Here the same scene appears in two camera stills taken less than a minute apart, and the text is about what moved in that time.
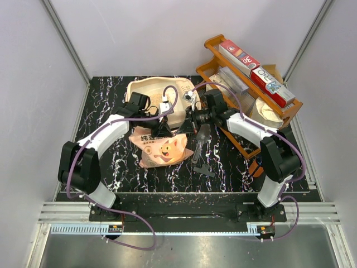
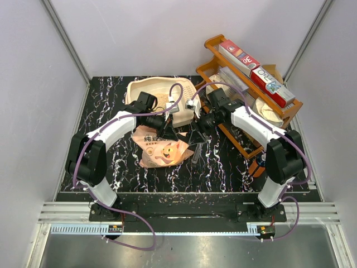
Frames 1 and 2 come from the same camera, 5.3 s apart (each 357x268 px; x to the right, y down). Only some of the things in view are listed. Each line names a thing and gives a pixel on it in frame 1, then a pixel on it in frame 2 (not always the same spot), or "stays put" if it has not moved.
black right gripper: (186, 127) to (196, 138)
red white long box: (272, 86) stays put
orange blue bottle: (255, 168) stays put
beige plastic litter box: (178, 91) stays put
